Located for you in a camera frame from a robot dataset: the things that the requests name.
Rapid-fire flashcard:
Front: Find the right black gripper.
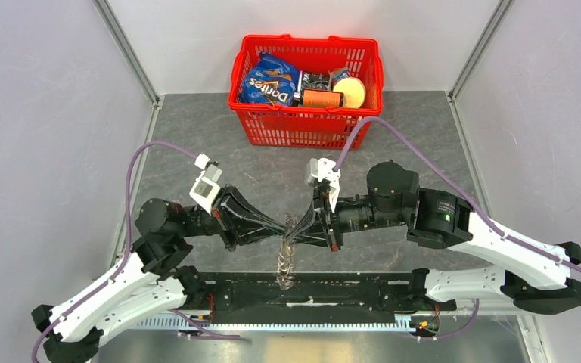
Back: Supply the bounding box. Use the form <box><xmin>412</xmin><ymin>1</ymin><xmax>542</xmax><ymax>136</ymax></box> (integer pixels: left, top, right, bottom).
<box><xmin>286</xmin><ymin>186</ymin><xmax>408</xmax><ymax>250</ymax></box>

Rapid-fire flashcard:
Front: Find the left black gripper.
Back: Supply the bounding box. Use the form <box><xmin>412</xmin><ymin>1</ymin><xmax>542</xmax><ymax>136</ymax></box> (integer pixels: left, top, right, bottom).
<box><xmin>177</xmin><ymin>183</ymin><xmax>287</xmax><ymax>252</ymax></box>

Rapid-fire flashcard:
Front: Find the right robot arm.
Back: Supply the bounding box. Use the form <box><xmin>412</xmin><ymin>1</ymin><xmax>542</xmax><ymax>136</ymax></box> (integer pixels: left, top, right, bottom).
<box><xmin>285</xmin><ymin>159</ymin><xmax>581</xmax><ymax>315</ymax></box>

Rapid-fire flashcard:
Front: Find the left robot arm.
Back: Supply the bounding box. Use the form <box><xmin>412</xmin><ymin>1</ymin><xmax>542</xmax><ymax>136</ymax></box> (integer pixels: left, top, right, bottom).
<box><xmin>31</xmin><ymin>182</ymin><xmax>284</xmax><ymax>362</ymax></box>

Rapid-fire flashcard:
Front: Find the red plastic shopping basket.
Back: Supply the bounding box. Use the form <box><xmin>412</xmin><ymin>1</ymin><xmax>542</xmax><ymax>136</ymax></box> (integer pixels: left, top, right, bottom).
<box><xmin>228</xmin><ymin>34</ymin><xmax>384</xmax><ymax>149</ymax></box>

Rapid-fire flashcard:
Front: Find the orange can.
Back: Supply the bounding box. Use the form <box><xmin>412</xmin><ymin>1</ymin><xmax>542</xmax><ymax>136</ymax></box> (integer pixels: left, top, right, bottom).
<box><xmin>300</xmin><ymin>88</ymin><xmax>344</xmax><ymax>108</ymax></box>

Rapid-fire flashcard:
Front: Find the blue Doritos chip bag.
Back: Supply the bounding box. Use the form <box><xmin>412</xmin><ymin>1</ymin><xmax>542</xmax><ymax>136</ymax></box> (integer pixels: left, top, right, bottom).
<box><xmin>238</xmin><ymin>52</ymin><xmax>300</xmax><ymax>107</ymax></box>

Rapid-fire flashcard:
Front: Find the round yellow lid container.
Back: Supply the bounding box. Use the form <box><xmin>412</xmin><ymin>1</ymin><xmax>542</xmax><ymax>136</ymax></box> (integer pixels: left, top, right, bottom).
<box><xmin>333</xmin><ymin>77</ymin><xmax>366</xmax><ymax>108</ymax></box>

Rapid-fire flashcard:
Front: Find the dark printed snack packet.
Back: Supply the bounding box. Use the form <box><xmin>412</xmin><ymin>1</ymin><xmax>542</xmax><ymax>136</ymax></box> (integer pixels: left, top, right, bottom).
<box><xmin>297</xmin><ymin>70</ymin><xmax>331</xmax><ymax>92</ymax></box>

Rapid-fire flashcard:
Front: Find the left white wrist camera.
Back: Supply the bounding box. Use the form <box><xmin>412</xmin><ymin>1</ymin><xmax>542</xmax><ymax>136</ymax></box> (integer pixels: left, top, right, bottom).
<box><xmin>189</xmin><ymin>154</ymin><xmax>222</xmax><ymax>214</ymax></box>

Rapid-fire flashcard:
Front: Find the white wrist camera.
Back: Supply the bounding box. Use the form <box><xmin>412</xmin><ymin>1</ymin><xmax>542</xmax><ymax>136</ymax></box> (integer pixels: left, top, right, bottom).
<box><xmin>189</xmin><ymin>154</ymin><xmax>222</xmax><ymax>214</ymax></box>
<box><xmin>304</xmin><ymin>158</ymin><xmax>341</xmax><ymax>213</ymax></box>

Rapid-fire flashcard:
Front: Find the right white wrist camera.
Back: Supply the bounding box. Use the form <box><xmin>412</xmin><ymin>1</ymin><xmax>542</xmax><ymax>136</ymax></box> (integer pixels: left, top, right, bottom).
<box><xmin>304</xmin><ymin>158</ymin><xmax>341</xmax><ymax>213</ymax></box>

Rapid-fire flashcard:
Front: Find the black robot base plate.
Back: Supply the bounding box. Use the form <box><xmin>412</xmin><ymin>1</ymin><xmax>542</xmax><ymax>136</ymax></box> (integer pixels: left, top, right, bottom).
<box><xmin>177</xmin><ymin>271</ymin><xmax>458</xmax><ymax>323</ymax></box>

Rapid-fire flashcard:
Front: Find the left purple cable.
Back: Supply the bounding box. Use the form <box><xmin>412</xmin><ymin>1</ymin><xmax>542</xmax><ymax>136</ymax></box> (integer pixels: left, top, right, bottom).
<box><xmin>30</xmin><ymin>141</ymin><xmax>199</xmax><ymax>363</ymax></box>

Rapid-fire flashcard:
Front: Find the purple cable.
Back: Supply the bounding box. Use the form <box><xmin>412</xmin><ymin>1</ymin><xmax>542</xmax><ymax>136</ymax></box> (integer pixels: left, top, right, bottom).
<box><xmin>30</xmin><ymin>141</ymin><xmax>199</xmax><ymax>363</ymax></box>
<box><xmin>333</xmin><ymin>116</ymin><xmax>581</xmax><ymax>342</ymax></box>

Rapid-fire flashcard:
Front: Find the slotted metal cable duct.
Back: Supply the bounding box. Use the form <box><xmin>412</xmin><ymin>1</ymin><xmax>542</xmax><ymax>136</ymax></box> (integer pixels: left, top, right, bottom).
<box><xmin>130</xmin><ymin>312</ymin><xmax>435</xmax><ymax>334</ymax></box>

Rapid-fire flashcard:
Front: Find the right aluminium frame post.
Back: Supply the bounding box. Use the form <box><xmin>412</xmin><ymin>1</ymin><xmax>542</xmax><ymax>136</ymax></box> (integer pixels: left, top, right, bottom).
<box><xmin>447</xmin><ymin>0</ymin><xmax>514</xmax><ymax>102</ymax></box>

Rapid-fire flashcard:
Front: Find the aluminium frame post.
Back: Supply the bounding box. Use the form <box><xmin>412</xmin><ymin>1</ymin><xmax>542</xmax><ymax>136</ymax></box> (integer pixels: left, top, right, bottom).
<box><xmin>447</xmin><ymin>0</ymin><xmax>514</xmax><ymax>102</ymax></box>
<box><xmin>93</xmin><ymin>0</ymin><xmax>161</xmax><ymax>106</ymax></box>

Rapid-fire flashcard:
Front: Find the left aluminium frame post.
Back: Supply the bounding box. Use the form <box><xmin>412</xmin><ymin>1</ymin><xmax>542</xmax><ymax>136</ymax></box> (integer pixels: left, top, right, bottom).
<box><xmin>93</xmin><ymin>0</ymin><xmax>161</xmax><ymax>106</ymax></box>

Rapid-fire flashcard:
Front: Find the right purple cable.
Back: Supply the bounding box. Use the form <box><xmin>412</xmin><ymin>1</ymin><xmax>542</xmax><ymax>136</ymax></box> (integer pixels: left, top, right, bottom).
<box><xmin>333</xmin><ymin>116</ymin><xmax>581</xmax><ymax>342</ymax></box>

